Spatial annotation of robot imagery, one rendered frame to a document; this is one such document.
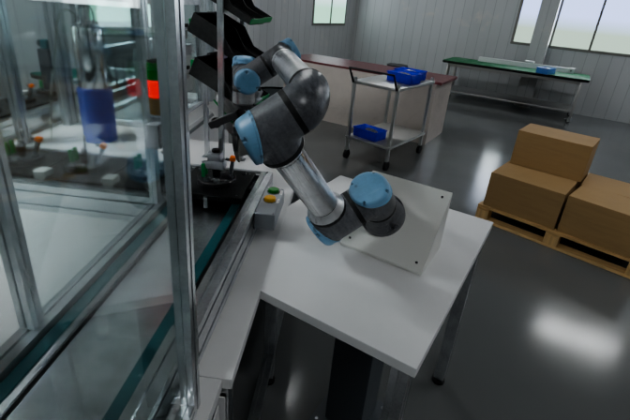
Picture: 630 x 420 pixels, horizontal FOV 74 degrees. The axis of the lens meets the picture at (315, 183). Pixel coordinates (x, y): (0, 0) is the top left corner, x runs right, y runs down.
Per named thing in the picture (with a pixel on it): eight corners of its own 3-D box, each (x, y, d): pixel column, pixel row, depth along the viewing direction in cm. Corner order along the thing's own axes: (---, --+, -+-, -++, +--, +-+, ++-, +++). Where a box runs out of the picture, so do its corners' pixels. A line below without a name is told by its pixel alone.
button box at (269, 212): (283, 203, 157) (284, 188, 155) (274, 231, 138) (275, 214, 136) (265, 201, 158) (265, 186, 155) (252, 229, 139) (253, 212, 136)
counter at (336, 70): (307, 102, 714) (311, 53, 681) (445, 133, 606) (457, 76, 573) (280, 110, 652) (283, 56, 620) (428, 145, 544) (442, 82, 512)
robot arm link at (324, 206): (371, 230, 127) (293, 105, 87) (330, 256, 128) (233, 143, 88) (353, 203, 135) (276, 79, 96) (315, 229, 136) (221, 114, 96)
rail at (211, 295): (272, 194, 173) (273, 170, 169) (199, 364, 92) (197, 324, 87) (259, 192, 173) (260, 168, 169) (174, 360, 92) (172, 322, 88)
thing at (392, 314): (491, 228, 168) (493, 221, 166) (414, 379, 96) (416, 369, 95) (339, 180, 200) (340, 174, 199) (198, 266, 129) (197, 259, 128)
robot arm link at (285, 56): (332, 68, 87) (283, 27, 128) (289, 97, 88) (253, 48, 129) (355, 112, 94) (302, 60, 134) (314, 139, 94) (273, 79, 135)
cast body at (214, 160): (226, 166, 154) (226, 148, 151) (223, 170, 150) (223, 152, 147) (203, 163, 154) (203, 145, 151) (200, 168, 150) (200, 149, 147)
